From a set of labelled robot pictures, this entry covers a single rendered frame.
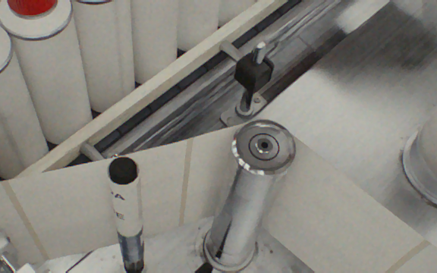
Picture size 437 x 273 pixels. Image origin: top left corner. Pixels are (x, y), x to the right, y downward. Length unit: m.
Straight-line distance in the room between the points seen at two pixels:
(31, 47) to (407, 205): 0.36
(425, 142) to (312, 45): 0.22
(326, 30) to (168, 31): 0.26
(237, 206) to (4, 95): 0.18
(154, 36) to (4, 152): 0.16
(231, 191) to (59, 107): 0.19
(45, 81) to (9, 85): 0.04
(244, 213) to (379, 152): 0.23
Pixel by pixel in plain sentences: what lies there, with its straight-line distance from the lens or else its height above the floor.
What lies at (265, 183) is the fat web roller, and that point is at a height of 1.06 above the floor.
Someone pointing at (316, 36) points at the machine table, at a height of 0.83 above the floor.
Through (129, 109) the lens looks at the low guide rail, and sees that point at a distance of 0.52.
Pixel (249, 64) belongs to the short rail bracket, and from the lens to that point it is 0.55.
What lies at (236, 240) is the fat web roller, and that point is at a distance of 0.43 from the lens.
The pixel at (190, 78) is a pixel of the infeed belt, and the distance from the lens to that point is 0.58.
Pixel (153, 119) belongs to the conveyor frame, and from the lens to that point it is 0.56.
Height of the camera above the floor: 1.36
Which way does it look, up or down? 61 degrees down
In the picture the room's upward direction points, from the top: 11 degrees clockwise
